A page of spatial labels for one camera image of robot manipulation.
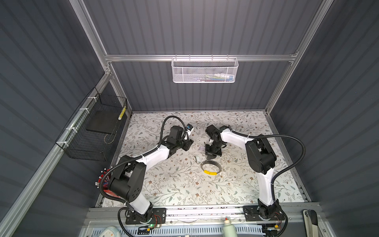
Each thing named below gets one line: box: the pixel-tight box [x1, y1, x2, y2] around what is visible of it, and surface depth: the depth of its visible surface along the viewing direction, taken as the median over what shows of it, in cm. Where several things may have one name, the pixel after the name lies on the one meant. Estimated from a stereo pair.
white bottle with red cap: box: [222, 215, 238, 237], surface depth 65 cm
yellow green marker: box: [117, 105, 127, 120], surface depth 83 cm
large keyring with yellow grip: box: [200, 159, 223, 176], surface depth 93 cm
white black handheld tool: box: [302, 208, 319, 237], surface depth 71 cm
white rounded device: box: [98, 225, 121, 237], surface depth 69 cm
